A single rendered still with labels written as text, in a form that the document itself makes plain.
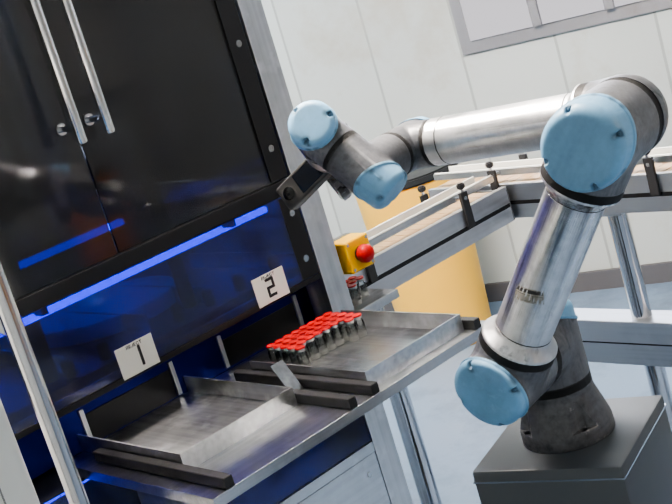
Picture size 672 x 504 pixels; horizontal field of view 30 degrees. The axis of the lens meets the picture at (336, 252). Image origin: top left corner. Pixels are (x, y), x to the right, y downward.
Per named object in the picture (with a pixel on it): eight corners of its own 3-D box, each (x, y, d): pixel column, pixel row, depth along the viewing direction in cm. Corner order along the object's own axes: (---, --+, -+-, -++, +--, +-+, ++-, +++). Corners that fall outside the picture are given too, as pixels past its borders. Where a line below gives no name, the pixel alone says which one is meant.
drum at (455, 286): (517, 312, 517) (473, 146, 500) (479, 355, 481) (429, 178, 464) (425, 322, 539) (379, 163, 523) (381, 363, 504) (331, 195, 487)
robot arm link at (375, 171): (428, 159, 192) (374, 117, 194) (390, 182, 183) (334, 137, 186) (407, 196, 196) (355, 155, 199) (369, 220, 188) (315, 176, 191)
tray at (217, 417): (82, 451, 234) (76, 434, 233) (189, 391, 250) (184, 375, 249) (186, 473, 209) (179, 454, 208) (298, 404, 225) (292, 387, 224)
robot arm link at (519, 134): (681, 50, 175) (396, 106, 205) (652, 70, 166) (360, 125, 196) (699, 130, 177) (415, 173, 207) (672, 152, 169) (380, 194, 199)
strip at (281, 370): (279, 395, 233) (269, 366, 231) (290, 388, 234) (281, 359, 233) (328, 401, 222) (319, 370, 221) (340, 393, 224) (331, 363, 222)
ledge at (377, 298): (317, 318, 281) (315, 310, 280) (357, 296, 289) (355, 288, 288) (359, 320, 270) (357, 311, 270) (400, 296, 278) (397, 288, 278)
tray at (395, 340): (254, 377, 247) (248, 361, 246) (346, 324, 263) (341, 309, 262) (370, 390, 221) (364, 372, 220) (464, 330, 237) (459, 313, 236)
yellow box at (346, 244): (331, 275, 274) (322, 244, 272) (354, 262, 278) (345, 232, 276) (354, 275, 268) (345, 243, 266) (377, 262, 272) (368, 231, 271)
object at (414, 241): (332, 327, 277) (311, 261, 273) (287, 325, 289) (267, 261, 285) (519, 219, 319) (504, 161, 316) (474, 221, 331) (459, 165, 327)
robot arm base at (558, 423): (626, 408, 205) (612, 353, 203) (599, 452, 192) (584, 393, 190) (540, 413, 213) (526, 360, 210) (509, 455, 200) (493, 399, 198)
